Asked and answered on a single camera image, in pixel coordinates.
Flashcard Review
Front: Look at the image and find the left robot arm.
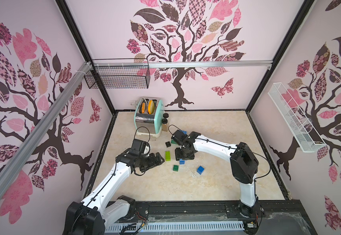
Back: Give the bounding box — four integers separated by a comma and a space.
63, 150, 165, 235

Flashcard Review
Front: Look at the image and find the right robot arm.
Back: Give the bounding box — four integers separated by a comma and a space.
171, 130, 259, 218

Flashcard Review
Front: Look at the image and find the lime green long lego brick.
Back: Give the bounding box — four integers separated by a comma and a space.
165, 150, 171, 161

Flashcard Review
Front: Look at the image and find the dark green square lego brick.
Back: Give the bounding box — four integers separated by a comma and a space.
172, 165, 179, 172

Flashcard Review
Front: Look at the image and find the blue lego brick right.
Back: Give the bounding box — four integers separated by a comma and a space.
197, 166, 205, 175

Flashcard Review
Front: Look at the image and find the mint green toaster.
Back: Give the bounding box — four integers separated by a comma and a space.
134, 98, 164, 138

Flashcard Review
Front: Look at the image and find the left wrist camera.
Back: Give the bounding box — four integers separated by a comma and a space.
131, 139, 151, 156

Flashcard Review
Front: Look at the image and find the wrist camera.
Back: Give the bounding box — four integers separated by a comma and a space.
171, 130, 187, 145
131, 139, 151, 156

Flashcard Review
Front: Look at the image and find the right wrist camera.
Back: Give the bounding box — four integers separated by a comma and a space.
171, 130, 187, 145

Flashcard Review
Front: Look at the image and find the white cable duct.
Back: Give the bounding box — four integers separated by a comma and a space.
105, 221, 245, 234

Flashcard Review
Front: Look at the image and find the black wire basket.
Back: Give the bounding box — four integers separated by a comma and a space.
84, 58, 151, 89

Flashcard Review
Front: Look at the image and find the aluminium rail back wall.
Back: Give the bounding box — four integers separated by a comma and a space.
94, 60, 273, 69

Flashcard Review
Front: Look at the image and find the aluminium rail wall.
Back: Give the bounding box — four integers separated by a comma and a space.
94, 60, 273, 69
0, 62, 92, 200

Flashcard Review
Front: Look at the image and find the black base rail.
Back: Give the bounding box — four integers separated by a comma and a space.
134, 200, 307, 220

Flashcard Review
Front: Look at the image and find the white wire shelf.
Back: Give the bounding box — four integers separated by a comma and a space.
268, 82, 327, 153

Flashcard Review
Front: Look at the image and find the aluminium rail left wall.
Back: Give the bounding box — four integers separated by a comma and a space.
0, 62, 92, 200

